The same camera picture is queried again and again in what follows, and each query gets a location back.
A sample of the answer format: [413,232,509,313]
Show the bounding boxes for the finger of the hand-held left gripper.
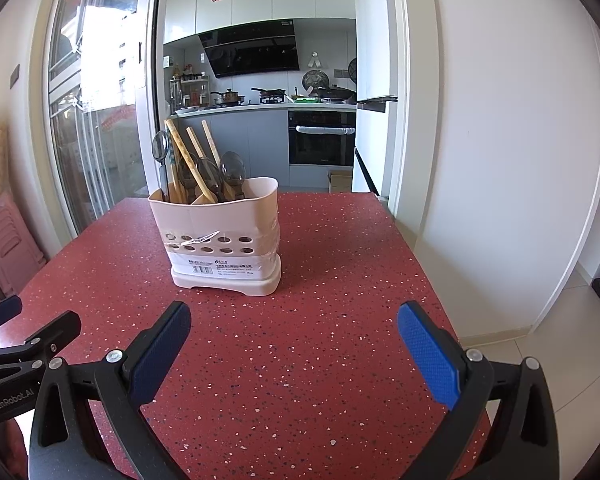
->
[0,295,23,332]
[0,310,82,386]

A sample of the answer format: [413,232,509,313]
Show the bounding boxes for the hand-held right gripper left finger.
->
[27,301,192,480]

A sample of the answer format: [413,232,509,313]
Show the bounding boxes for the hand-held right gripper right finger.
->
[397,301,561,480]

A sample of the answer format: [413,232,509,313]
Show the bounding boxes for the beige plastic utensil holder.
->
[147,176,283,291]

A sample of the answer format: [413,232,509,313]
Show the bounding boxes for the speckled bamboo chopstick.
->
[165,119,217,204]

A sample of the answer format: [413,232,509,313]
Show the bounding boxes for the cardboard box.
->
[327,170,353,193]

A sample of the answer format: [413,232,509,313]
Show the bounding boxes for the sliding glass door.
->
[42,0,163,236]

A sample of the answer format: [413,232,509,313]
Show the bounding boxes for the black built-in oven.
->
[287,110,357,167]

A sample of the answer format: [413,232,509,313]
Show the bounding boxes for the grey lower kitchen cabinets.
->
[172,110,290,188]

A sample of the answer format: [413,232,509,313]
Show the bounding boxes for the white spice rack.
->
[169,64,210,111]

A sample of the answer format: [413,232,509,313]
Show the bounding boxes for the steel cooking pot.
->
[211,88,246,106]

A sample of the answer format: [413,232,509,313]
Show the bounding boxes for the black range hood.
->
[198,19,300,79]

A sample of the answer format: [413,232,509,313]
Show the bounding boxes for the white refrigerator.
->
[352,0,406,206]

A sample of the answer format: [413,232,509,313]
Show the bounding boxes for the white upper kitchen cabinets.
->
[164,0,357,43]

